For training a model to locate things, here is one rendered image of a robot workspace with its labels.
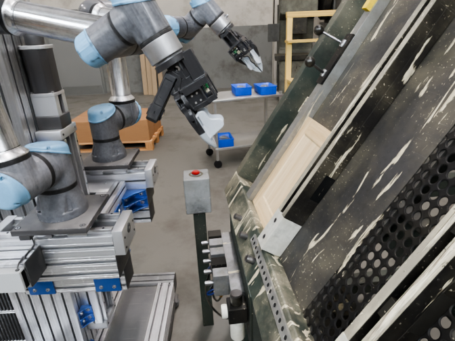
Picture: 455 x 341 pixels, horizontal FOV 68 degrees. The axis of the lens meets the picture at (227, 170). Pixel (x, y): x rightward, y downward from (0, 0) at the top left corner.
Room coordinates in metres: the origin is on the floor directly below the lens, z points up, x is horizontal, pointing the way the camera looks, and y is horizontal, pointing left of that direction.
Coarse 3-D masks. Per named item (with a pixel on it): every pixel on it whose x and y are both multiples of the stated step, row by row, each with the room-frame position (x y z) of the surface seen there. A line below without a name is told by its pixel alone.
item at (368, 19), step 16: (384, 0) 1.29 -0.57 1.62; (368, 16) 1.28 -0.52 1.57; (352, 32) 1.31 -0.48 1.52; (368, 32) 1.29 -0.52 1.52; (352, 48) 1.28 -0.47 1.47; (336, 64) 1.27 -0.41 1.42; (336, 80) 1.27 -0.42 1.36; (320, 96) 1.27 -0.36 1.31; (304, 112) 1.26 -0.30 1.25; (288, 128) 1.31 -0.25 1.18; (288, 144) 1.26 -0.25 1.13; (272, 160) 1.26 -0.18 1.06; (256, 192) 1.24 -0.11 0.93
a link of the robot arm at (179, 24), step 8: (88, 0) 1.46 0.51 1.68; (96, 0) 1.49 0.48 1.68; (80, 8) 1.43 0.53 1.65; (88, 8) 1.40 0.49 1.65; (96, 8) 1.39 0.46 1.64; (104, 8) 1.39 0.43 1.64; (168, 16) 1.25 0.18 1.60; (176, 16) 1.30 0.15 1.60; (176, 24) 1.26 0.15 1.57; (184, 24) 1.30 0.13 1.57; (176, 32) 1.26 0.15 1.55; (184, 32) 1.31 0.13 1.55
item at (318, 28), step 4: (320, 24) 1.34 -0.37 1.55; (316, 28) 1.33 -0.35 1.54; (320, 28) 1.33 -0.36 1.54; (316, 32) 1.33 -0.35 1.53; (320, 32) 1.33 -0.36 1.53; (324, 32) 1.33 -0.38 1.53; (328, 36) 1.32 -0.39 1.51; (332, 36) 1.32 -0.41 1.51; (336, 40) 1.31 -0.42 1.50; (340, 40) 1.31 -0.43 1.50; (344, 40) 1.29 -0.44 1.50; (340, 44) 1.30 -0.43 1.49; (344, 44) 1.29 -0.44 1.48
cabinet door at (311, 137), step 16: (304, 128) 1.23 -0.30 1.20; (320, 128) 1.12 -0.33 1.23; (304, 144) 1.16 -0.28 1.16; (320, 144) 1.05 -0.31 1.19; (288, 160) 1.19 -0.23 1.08; (304, 160) 1.09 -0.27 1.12; (272, 176) 1.22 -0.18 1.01; (288, 176) 1.11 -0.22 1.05; (272, 192) 1.14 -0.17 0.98; (288, 192) 1.04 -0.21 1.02; (256, 208) 1.17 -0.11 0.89; (272, 208) 1.07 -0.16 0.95
